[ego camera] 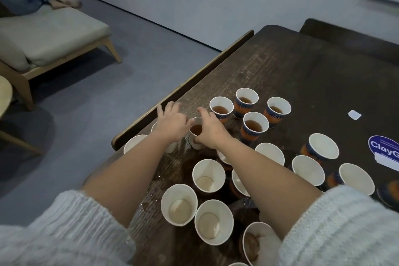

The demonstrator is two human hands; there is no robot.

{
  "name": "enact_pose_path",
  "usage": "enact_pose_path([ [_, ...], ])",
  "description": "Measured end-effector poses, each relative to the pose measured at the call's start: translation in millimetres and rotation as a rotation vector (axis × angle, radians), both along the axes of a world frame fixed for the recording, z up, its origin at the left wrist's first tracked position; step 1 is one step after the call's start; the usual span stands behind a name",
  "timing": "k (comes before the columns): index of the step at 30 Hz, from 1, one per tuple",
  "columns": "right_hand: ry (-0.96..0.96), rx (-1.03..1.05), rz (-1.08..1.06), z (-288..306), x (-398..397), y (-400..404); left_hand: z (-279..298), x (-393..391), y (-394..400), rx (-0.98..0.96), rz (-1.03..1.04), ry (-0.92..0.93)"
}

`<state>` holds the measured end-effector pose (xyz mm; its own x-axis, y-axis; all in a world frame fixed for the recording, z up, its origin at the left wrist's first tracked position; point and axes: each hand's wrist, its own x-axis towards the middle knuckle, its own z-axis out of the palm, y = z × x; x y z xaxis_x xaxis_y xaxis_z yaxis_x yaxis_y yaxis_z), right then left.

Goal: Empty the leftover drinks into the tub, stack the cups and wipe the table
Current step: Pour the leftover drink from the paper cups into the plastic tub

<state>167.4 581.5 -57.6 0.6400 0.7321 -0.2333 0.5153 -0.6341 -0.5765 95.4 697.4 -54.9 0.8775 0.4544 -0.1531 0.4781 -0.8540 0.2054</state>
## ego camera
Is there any person's left hand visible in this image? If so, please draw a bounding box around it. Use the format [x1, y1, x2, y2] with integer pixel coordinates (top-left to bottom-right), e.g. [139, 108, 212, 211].
[153, 101, 191, 145]

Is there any person's right hand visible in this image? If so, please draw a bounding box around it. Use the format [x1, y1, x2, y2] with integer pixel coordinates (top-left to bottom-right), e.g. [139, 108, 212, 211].
[193, 107, 233, 150]

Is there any white paper cup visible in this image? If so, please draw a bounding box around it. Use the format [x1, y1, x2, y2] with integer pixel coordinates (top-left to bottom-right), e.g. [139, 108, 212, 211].
[188, 116, 204, 150]

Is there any group of paper cups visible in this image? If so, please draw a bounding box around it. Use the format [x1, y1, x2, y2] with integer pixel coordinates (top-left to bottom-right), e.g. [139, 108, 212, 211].
[123, 87, 399, 266]

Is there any person's right forearm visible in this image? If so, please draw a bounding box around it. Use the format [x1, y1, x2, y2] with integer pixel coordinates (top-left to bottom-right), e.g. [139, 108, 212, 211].
[218, 138, 399, 266]

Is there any person's left forearm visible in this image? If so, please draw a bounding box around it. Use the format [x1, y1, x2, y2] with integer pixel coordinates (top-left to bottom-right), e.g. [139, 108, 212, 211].
[0, 135, 178, 266]

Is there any dark wooden table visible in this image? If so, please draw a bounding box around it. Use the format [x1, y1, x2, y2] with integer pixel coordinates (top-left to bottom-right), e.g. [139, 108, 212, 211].
[84, 25, 399, 266]

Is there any beige cushioned lounge chair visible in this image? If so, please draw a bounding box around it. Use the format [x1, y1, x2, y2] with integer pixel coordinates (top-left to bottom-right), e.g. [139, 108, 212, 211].
[0, 4, 122, 111]

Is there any round blue sticker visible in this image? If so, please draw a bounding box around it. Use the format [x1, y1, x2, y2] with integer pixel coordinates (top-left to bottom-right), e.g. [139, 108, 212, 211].
[368, 135, 399, 171]

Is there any dark wooden chair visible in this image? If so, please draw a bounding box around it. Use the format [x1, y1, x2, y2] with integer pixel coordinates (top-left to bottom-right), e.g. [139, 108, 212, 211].
[299, 18, 399, 67]

